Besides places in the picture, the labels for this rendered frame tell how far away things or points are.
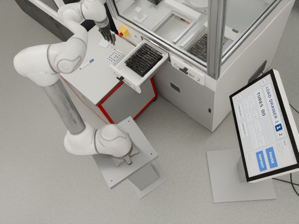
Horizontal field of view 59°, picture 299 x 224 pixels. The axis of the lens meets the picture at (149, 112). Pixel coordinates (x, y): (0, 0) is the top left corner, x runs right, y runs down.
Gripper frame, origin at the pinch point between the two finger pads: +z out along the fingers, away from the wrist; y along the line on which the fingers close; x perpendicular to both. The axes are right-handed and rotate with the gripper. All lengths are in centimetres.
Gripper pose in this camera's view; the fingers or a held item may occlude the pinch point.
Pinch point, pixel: (112, 44)
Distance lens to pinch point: 198.0
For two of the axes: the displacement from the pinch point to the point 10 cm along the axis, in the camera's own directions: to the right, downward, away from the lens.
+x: 4.6, -8.3, 3.2
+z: 1.8, 4.4, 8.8
